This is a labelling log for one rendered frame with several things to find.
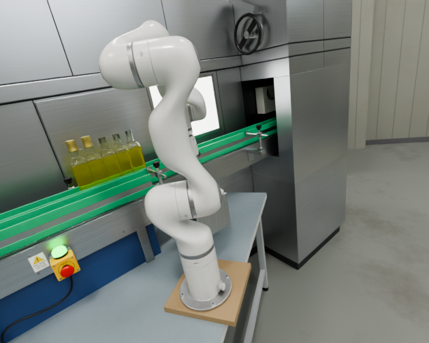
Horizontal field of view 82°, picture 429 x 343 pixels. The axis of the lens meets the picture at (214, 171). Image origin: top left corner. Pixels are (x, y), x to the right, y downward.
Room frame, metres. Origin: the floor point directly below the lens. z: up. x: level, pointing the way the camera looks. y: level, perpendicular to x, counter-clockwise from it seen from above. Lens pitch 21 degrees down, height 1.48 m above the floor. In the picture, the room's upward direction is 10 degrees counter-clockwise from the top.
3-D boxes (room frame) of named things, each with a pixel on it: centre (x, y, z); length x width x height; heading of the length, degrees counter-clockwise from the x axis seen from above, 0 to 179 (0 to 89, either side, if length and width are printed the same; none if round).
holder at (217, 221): (1.03, 0.12, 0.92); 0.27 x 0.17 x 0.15; 35
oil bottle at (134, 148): (1.11, 0.35, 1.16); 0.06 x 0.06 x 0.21; 36
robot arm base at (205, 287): (0.69, 0.10, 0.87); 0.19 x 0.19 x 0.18
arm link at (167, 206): (0.69, 0.13, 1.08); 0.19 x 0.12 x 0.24; 90
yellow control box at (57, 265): (0.72, 0.56, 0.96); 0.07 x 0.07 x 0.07; 35
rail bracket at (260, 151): (1.39, -0.27, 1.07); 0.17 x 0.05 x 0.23; 35
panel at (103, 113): (1.32, 0.29, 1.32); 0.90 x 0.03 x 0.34; 125
